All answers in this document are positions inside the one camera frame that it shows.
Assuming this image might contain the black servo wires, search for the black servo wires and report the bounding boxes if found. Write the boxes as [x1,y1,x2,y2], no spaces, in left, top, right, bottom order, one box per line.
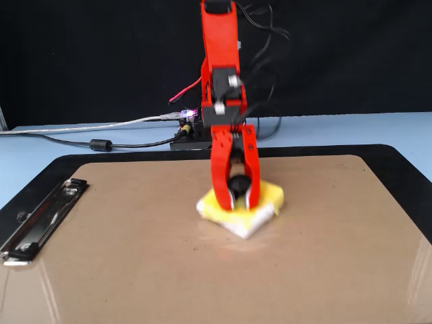
[232,0,292,140]

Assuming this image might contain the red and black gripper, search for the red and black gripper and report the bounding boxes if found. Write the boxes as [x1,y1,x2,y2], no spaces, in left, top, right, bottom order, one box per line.
[201,97,262,213]

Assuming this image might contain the silver braided USB cable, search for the silver braided USB cable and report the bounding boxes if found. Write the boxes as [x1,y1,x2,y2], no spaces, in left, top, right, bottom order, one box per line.
[0,113,182,136]

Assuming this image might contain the black rectangular desk mat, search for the black rectangular desk mat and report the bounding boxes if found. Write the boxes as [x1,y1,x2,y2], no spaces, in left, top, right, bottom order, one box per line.
[0,144,432,244]

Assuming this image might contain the yellow sponge with black knob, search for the yellow sponge with black knob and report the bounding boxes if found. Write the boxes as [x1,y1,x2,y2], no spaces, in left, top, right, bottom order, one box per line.
[196,174,286,241]

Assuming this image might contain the black power cable with ferrite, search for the black power cable with ferrite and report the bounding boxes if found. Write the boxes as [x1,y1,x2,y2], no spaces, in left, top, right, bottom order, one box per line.
[20,130,186,153]

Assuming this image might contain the black robot base with electronics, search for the black robot base with electronics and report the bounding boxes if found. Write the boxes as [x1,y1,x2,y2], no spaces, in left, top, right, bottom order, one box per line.
[169,108,214,151]

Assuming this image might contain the silver metal clipboard clip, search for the silver metal clipboard clip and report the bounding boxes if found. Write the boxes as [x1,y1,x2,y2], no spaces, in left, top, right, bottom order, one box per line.
[0,178,89,267]

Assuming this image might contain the brown clipboard board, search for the brown clipboard board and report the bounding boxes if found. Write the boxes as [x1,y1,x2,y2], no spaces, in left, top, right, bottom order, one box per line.
[0,154,432,324]

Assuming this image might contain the red wire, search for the red wire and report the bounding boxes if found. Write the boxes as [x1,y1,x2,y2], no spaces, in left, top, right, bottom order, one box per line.
[169,76,203,103]

